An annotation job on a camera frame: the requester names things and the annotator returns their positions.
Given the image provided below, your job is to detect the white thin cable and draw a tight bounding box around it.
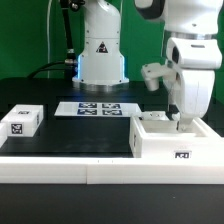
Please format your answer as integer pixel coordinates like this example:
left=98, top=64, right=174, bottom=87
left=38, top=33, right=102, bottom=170
left=46, top=0, right=54, bottom=79

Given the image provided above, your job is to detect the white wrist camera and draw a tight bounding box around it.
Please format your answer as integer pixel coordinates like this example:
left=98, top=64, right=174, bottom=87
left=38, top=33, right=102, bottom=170
left=141, top=63, right=174, bottom=91

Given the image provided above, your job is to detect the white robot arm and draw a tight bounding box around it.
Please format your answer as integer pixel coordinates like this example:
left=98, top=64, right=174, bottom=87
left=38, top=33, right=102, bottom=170
left=59, top=0, right=224, bottom=129

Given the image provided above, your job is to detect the white cabinet top box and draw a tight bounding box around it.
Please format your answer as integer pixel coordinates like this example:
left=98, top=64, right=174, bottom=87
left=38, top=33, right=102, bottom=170
left=1, top=104, right=44, bottom=137

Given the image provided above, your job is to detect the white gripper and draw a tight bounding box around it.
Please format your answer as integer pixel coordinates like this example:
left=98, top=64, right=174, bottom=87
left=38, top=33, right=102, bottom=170
left=165, top=69, right=215, bottom=131

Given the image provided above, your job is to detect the white marker base plate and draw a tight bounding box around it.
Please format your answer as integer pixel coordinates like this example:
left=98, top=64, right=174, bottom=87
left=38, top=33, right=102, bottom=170
left=55, top=102, right=141, bottom=117

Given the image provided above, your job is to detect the white U-shaped obstacle fence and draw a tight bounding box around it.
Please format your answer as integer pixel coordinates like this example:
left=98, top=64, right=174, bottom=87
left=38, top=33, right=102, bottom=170
left=0, top=118, right=224, bottom=184

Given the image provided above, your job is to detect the black cable conduit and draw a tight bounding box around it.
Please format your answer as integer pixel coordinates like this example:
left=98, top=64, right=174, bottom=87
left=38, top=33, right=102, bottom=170
left=27, top=0, right=83, bottom=80

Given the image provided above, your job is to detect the white cabinet body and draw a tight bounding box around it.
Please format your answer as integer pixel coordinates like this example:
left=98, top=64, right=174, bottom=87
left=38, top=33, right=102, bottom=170
left=129, top=116, right=205, bottom=158

